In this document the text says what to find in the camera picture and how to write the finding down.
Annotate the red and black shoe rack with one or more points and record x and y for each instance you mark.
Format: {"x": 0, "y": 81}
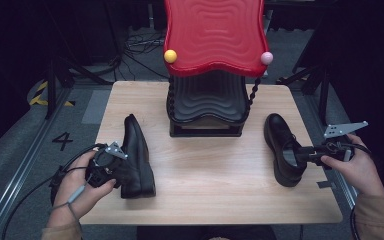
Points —
{"x": 215, "y": 36}

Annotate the person's left hand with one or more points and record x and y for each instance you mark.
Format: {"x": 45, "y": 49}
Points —
{"x": 75, "y": 186}

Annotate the black leather shoe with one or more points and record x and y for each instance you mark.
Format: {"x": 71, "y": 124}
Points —
{"x": 278, "y": 136}
{"x": 136, "y": 156}

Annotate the black metal stand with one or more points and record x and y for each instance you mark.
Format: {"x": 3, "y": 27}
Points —
{"x": 60, "y": 80}
{"x": 316, "y": 83}

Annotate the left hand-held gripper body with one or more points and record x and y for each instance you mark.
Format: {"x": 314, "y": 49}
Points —
{"x": 104, "y": 165}

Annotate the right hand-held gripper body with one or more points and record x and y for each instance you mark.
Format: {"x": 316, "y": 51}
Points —
{"x": 338, "y": 146}

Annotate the person's dark trousers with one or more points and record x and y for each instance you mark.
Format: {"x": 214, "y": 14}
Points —
{"x": 180, "y": 233}

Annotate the yellow and black floor tape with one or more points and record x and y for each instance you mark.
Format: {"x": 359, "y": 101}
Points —
{"x": 40, "y": 96}

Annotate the person's right hand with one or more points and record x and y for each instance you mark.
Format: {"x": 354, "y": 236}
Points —
{"x": 360, "y": 171}

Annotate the aluminium floor rail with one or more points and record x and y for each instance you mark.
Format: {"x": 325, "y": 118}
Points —
{"x": 20, "y": 173}
{"x": 341, "y": 186}

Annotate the grey tape piece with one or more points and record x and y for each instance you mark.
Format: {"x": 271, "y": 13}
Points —
{"x": 326, "y": 184}

